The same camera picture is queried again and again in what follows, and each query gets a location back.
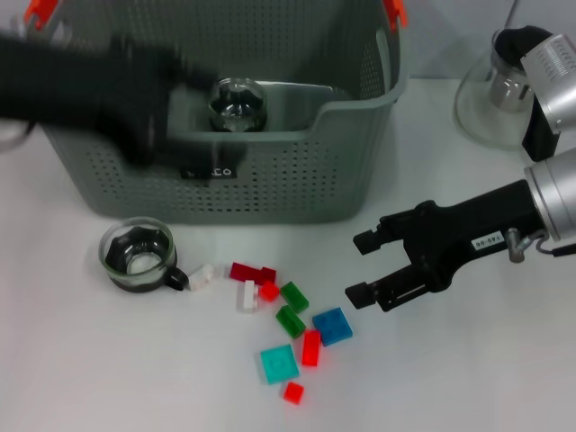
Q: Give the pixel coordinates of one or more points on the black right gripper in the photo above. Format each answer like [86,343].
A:
[468,225]

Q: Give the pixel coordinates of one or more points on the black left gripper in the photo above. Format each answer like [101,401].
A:
[90,90]

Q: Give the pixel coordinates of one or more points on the blue square toy brick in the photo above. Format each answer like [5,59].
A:
[332,326]

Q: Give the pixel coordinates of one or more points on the long red toy brick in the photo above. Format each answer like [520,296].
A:
[310,347]

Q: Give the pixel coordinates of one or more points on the small red toy brick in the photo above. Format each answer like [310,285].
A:
[269,291]
[293,391]

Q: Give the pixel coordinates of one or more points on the grey perforated plastic storage bin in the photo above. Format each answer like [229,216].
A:
[292,180]

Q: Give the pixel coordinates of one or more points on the green toy brick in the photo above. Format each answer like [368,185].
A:
[294,297]
[290,320]

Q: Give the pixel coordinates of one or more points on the dark red toy brick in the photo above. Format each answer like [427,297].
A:
[243,271]

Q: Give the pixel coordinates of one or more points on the white toy brick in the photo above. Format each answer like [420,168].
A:
[201,277]
[246,299]

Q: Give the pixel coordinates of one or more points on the teal square toy brick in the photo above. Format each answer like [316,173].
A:
[279,363]

